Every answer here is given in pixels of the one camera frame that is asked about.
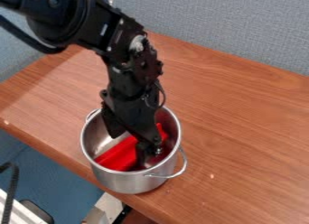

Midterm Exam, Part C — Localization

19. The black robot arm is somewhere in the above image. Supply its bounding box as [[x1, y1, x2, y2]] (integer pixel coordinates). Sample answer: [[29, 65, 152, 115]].
[[0, 0, 165, 164]]

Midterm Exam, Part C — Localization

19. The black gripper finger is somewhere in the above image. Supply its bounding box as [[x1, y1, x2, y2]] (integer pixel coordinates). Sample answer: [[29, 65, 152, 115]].
[[101, 108, 125, 138], [133, 142, 161, 170]]

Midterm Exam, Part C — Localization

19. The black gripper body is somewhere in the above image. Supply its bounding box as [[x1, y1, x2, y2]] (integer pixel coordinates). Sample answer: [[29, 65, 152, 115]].
[[100, 79, 165, 146]]

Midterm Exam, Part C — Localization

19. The black cable lower left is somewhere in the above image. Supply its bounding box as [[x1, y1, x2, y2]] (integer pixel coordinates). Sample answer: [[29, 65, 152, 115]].
[[0, 162, 20, 224]]

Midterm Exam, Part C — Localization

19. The metal pot with handles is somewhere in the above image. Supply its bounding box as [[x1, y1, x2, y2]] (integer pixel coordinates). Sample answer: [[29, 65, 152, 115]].
[[80, 107, 188, 194]]

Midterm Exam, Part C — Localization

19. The white bracket under table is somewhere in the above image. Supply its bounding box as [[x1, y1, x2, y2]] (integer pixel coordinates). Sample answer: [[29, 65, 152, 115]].
[[80, 192, 124, 224]]

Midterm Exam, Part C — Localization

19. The white ribbed appliance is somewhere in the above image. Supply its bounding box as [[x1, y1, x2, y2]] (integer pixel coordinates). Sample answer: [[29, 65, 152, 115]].
[[0, 189, 48, 224]]

